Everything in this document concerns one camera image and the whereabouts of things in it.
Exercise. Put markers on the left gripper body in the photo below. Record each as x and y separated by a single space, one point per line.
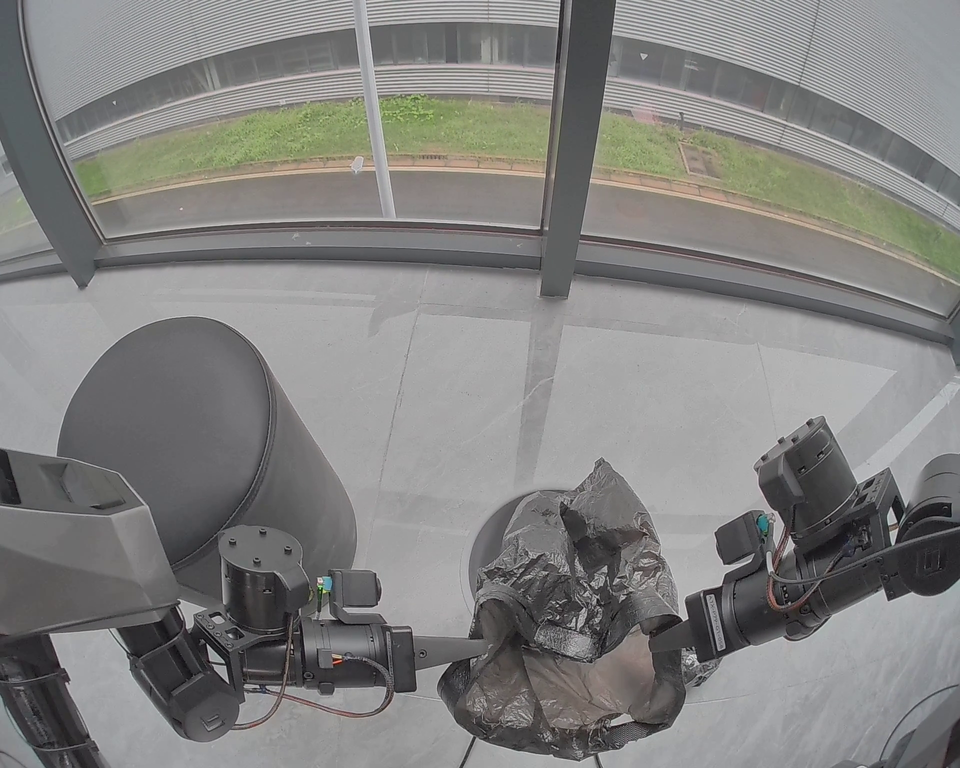
352 656

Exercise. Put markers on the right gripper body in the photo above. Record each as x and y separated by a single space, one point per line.
742 611

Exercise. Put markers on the black plastic bag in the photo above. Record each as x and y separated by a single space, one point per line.
585 555

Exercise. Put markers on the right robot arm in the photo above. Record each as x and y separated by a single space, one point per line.
810 480

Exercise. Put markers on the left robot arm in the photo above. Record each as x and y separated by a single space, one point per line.
75 540

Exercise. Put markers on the white trash bin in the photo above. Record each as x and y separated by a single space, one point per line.
484 547

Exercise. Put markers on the dark grey round chair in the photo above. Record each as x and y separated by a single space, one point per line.
172 420

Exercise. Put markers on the window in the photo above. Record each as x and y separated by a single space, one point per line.
577 150

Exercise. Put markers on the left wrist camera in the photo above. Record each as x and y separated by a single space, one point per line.
356 589

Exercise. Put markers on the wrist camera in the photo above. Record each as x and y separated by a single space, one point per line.
356 589
739 536

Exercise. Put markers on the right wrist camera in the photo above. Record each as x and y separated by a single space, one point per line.
739 536

